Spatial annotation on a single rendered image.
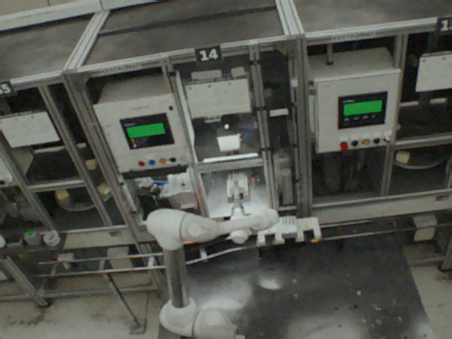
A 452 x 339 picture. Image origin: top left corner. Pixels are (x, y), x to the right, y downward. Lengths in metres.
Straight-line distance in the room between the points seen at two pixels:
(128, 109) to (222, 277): 1.18
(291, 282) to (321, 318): 0.29
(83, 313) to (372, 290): 2.25
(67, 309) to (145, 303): 0.67
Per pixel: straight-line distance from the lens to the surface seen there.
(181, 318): 2.34
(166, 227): 2.00
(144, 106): 2.22
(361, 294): 2.64
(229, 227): 2.21
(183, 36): 2.29
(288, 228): 2.60
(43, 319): 3.90
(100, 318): 3.67
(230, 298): 2.65
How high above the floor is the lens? 2.92
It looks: 41 degrees down
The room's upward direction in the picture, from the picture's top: 12 degrees counter-clockwise
